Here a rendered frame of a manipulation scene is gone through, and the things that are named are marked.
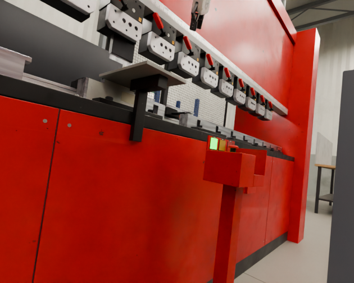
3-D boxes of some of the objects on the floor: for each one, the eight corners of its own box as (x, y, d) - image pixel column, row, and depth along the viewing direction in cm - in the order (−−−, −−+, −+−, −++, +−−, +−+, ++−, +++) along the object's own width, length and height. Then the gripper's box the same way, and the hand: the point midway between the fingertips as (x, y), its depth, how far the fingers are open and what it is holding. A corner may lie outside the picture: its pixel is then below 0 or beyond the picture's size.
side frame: (298, 243, 226) (316, 27, 240) (223, 220, 282) (242, 45, 296) (303, 238, 244) (320, 38, 259) (232, 217, 301) (249, 53, 315)
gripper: (204, -19, 99) (195, 24, 111) (189, -20, 87) (180, 29, 98) (220, -15, 97) (208, 29, 109) (205, -15, 85) (195, 35, 97)
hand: (196, 25), depth 103 cm, fingers open, 5 cm apart
